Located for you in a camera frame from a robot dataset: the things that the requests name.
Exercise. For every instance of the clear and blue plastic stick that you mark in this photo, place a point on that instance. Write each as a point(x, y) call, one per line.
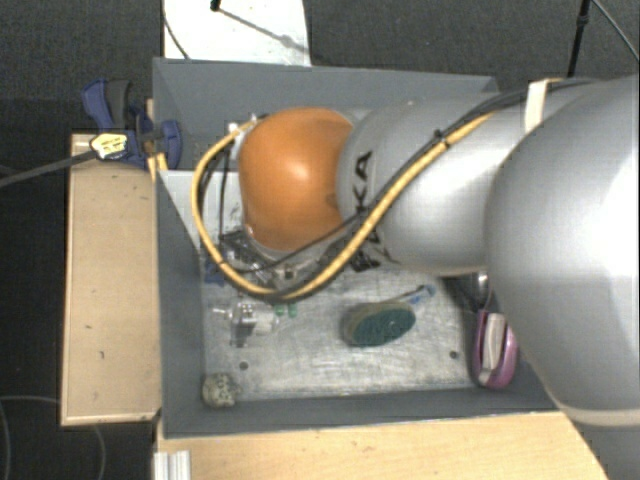
point(417, 294)

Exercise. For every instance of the purple and white brush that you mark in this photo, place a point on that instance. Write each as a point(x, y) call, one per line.
point(495, 350)

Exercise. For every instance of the grey metal bin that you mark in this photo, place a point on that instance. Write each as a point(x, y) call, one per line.
point(310, 368)

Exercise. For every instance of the pale wood board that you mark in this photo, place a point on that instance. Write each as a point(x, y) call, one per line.
point(112, 293)

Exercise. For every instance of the beige speckled ball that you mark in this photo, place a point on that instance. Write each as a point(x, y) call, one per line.
point(219, 390)

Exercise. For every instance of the dark green oval sponge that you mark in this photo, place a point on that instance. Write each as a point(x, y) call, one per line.
point(382, 325)

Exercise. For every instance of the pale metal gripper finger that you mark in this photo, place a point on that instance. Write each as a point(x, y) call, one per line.
point(264, 324)
point(242, 320)

